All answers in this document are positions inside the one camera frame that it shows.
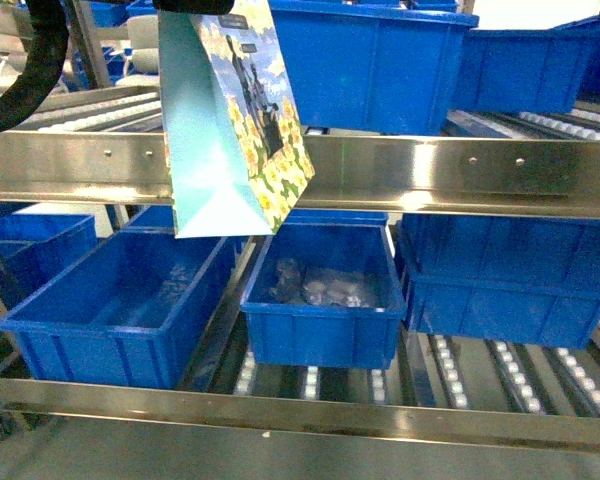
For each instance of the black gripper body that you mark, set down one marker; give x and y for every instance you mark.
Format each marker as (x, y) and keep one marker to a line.
(195, 6)

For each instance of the flower gift bag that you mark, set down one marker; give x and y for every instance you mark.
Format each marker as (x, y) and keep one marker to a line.
(234, 147)

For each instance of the blue bin upper shelf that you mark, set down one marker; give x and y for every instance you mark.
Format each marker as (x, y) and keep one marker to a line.
(374, 68)

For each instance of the open empty blue bin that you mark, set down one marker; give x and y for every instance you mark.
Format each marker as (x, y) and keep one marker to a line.
(130, 313)

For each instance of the blue bin with scraps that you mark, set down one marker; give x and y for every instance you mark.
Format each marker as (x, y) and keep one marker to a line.
(325, 295)

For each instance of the blue bin upper right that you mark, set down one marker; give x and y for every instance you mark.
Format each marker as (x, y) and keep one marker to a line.
(514, 71)

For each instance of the stacked blue bins right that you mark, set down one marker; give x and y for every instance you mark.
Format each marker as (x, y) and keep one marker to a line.
(512, 279)

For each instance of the steel rack rail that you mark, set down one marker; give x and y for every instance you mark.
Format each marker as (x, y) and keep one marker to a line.
(447, 175)

